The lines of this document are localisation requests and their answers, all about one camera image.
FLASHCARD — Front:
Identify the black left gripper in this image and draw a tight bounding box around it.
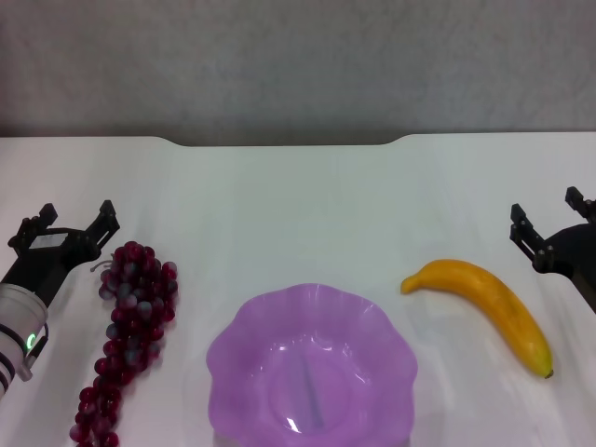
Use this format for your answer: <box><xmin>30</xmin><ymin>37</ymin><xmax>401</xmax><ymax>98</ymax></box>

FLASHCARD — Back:
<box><xmin>0</xmin><ymin>199</ymin><xmax>122</xmax><ymax>309</ymax></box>

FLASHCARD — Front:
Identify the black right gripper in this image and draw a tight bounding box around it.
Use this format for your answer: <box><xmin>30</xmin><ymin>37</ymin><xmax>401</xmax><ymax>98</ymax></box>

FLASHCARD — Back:
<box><xmin>508</xmin><ymin>185</ymin><xmax>596</xmax><ymax>318</ymax></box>

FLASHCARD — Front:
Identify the yellow banana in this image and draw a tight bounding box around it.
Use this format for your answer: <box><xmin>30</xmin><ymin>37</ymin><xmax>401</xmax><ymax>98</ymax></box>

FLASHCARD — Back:
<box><xmin>400</xmin><ymin>258</ymin><xmax>555</xmax><ymax>379</ymax></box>

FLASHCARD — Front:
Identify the dark red grape bunch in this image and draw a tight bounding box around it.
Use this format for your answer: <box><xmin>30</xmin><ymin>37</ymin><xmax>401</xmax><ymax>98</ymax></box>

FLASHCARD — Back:
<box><xmin>68</xmin><ymin>240</ymin><xmax>180</xmax><ymax>447</ymax></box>

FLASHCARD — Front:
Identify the purple wavy plastic plate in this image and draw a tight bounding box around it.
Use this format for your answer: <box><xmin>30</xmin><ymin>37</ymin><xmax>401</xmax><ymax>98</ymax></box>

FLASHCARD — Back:
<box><xmin>206</xmin><ymin>282</ymin><xmax>418</xmax><ymax>447</ymax></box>

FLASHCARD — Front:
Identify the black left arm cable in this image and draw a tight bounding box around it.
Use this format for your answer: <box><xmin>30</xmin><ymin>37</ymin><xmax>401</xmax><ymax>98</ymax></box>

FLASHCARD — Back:
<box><xmin>26</xmin><ymin>320</ymin><xmax>51</xmax><ymax>370</ymax></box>

